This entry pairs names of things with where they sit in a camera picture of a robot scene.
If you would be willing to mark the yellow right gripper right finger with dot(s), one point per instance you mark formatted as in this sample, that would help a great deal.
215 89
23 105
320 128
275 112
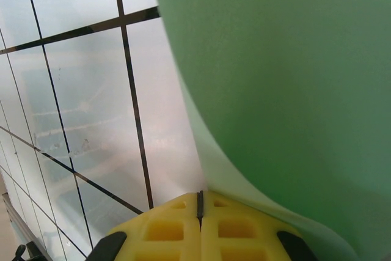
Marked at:
238 233

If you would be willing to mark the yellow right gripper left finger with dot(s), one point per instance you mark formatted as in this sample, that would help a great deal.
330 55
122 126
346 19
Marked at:
162 230

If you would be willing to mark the green cloth sheet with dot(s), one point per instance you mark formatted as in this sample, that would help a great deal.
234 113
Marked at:
275 74

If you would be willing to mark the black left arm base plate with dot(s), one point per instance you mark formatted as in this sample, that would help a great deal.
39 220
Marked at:
29 250

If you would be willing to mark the long aluminium mounting rail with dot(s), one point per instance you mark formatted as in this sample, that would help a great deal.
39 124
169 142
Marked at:
15 221

